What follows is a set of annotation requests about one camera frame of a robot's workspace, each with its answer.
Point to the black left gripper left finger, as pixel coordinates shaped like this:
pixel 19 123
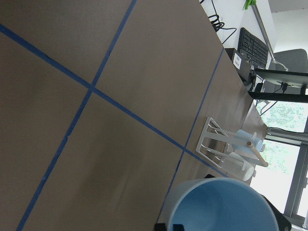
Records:
pixel 160 227

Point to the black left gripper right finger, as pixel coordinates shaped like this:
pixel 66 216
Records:
pixel 282 221

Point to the cream white plastic cup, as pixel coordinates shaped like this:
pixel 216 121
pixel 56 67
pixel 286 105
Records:
pixel 237 166

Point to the light blue plastic cup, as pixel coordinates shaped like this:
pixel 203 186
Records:
pixel 243 135

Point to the black monitor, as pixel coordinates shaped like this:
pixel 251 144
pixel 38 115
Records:
pixel 283 79

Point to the grey office chair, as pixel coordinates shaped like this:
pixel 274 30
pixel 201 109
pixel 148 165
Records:
pixel 295 60

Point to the black labelled box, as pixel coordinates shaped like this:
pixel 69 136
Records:
pixel 241 65

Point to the black keyboard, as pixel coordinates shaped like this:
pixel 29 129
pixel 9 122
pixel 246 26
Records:
pixel 252 48

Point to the green plastic clamp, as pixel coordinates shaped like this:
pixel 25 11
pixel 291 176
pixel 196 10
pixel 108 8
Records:
pixel 249 3

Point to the white wire cup rack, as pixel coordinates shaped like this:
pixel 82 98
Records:
pixel 216 143

